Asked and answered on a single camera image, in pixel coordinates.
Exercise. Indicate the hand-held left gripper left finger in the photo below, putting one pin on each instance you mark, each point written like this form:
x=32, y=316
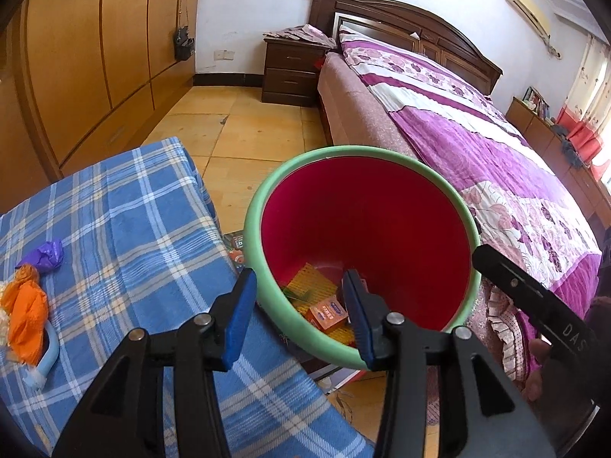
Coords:
x=241, y=315

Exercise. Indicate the purple plastic wrapper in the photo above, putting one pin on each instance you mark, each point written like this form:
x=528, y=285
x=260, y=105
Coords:
x=45, y=254

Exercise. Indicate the folded floral clothes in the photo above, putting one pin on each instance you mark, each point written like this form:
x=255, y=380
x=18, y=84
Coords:
x=305, y=33

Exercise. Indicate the purple floral bedspread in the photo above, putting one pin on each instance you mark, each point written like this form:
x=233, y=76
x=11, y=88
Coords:
x=477, y=152

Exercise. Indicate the wooden wardrobe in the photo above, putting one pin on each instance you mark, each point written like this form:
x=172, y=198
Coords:
x=95, y=57

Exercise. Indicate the low wooden cabinet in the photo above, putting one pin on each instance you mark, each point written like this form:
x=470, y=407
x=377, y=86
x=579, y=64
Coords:
x=539, y=129

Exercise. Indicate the wall air conditioner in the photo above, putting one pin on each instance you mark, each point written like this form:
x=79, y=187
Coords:
x=527, y=7

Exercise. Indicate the blue cloth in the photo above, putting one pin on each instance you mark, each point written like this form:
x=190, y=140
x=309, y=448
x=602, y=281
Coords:
x=570, y=148

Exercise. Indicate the black hanging bag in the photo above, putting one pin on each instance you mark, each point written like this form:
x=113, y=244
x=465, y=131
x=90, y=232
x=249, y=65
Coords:
x=184, y=47

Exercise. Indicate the light blue curved plastic piece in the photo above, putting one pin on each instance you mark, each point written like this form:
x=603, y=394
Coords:
x=50, y=348

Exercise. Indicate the orange cardboard box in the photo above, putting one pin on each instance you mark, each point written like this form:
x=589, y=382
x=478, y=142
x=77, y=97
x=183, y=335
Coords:
x=327, y=312

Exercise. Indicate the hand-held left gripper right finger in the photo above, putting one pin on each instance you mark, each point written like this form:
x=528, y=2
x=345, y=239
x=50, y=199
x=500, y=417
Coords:
x=358, y=319

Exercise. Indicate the row of books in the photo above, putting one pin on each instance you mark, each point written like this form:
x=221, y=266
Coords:
x=537, y=101

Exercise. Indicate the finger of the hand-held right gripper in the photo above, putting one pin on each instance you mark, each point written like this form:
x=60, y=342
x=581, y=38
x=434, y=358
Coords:
x=506, y=276

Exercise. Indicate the yellow foam fruit net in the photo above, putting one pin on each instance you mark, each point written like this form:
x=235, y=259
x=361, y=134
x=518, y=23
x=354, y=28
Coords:
x=343, y=336
x=310, y=281

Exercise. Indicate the blue plaid tablecloth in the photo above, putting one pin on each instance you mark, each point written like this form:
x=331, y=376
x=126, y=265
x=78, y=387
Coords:
x=143, y=229

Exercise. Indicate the dark wooden nightstand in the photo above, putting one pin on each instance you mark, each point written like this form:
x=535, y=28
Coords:
x=291, y=71

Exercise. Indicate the orange plastic bag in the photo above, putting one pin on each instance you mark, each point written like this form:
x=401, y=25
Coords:
x=28, y=319

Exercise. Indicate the person's right hand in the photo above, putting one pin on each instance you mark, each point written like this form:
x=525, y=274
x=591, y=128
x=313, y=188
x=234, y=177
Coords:
x=539, y=348

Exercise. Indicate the red bucket with green rim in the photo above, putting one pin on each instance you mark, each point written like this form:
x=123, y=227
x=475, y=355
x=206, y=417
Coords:
x=372, y=219

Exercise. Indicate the white and red curtain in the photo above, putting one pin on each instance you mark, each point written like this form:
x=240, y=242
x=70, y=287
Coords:
x=587, y=105

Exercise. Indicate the dark wooden headboard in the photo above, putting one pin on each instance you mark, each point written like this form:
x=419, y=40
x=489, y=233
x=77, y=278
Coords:
x=405, y=19

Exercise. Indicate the white wall socket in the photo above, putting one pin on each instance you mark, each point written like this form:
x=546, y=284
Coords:
x=224, y=55

